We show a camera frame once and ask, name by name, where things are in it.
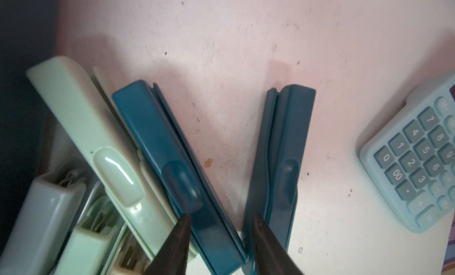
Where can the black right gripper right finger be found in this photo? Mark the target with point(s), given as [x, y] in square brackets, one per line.
[269, 255]

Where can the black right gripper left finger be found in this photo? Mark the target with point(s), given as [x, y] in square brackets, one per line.
[172, 258]

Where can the beige pliers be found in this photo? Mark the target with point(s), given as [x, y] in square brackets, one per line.
[131, 259]

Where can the mint green pliers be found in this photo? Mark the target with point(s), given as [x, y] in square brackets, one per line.
[91, 240]

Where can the light green pliers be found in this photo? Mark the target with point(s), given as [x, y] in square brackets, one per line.
[83, 105]

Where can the grey-blue pliers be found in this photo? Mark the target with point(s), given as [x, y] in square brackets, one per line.
[45, 217]

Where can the teal plastic storage box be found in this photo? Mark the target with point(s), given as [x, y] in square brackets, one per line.
[28, 37]

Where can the light blue calculator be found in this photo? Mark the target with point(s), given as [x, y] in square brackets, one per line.
[411, 160]

